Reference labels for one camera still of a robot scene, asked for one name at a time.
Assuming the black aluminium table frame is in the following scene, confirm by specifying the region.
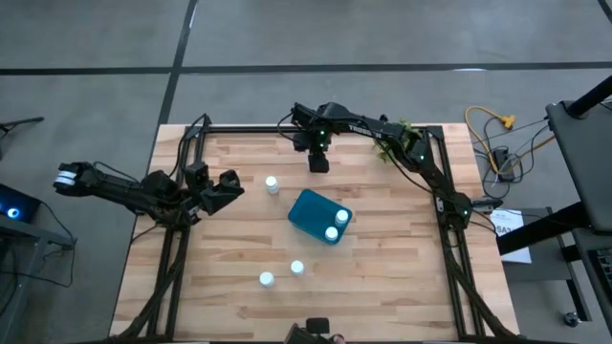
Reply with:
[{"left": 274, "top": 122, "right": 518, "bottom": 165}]
[{"left": 109, "top": 114, "right": 520, "bottom": 344}]

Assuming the grey metal desk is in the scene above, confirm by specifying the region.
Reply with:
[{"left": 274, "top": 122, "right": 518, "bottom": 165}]
[{"left": 0, "top": 214, "right": 77, "bottom": 344}]

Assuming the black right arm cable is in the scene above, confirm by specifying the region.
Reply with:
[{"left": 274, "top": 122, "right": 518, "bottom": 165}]
[{"left": 275, "top": 111, "right": 307, "bottom": 144}]

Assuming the orange floor cable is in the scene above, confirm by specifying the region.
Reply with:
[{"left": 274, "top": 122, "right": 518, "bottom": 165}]
[{"left": 515, "top": 135, "right": 557, "bottom": 162}]

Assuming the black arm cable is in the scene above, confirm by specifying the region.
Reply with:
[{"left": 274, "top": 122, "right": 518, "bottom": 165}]
[
  {"left": 275, "top": 111, "right": 307, "bottom": 144},
  {"left": 169, "top": 113, "right": 212, "bottom": 179}
]

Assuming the dark grey cart top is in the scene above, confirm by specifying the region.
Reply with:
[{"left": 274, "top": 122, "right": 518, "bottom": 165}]
[{"left": 545, "top": 99, "right": 612, "bottom": 233}]

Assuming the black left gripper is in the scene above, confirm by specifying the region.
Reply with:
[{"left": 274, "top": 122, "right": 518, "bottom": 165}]
[{"left": 185, "top": 161, "right": 246, "bottom": 217}]

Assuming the small green artificial plant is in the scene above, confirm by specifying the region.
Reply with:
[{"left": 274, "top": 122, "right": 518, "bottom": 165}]
[{"left": 372, "top": 118, "right": 425, "bottom": 164}]

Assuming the teal plastic basket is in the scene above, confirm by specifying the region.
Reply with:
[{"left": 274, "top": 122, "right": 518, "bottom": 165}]
[{"left": 287, "top": 188, "right": 354, "bottom": 246}]

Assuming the black tripod leg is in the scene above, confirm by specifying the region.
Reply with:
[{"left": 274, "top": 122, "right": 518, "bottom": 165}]
[{"left": 0, "top": 116, "right": 45, "bottom": 136}]

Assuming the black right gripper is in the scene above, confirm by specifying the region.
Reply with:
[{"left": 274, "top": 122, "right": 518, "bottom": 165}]
[{"left": 292, "top": 128, "right": 332, "bottom": 174}]

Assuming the black box with blue light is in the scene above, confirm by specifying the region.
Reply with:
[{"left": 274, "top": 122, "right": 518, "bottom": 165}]
[{"left": 0, "top": 183, "right": 42, "bottom": 224}]

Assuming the black power strip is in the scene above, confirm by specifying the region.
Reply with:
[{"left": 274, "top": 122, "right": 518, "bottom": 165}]
[{"left": 492, "top": 146, "right": 516, "bottom": 183}]

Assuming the black cart pole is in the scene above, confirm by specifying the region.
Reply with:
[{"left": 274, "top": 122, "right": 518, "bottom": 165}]
[{"left": 566, "top": 75, "right": 612, "bottom": 118}]

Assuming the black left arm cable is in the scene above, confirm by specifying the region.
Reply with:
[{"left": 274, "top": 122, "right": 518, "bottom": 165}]
[{"left": 169, "top": 113, "right": 212, "bottom": 179}]

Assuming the yellow extension cable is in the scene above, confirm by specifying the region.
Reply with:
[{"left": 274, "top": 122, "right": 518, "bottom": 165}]
[{"left": 464, "top": 105, "right": 516, "bottom": 161}]

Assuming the black leader arm handle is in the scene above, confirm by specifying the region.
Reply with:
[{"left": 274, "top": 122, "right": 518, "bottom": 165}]
[{"left": 284, "top": 317, "right": 336, "bottom": 344}]

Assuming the black cart base beam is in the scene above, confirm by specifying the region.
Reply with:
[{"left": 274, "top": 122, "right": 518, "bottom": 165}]
[{"left": 495, "top": 200, "right": 593, "bottom": 255}]

